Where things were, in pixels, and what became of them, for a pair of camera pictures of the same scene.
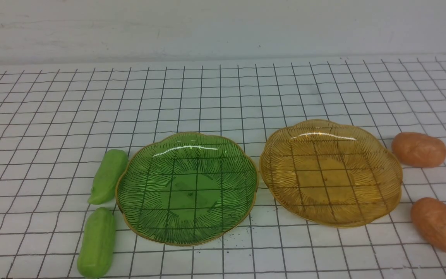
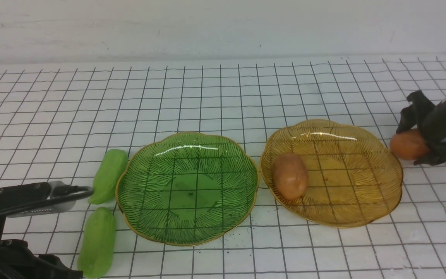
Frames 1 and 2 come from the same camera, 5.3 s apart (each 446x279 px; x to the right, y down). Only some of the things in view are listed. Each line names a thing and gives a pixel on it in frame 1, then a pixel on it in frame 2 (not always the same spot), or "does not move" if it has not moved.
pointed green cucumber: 111,168 does not move
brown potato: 444,228 -> 290,175
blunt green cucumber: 96,250 does not move
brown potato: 419,150 does not move
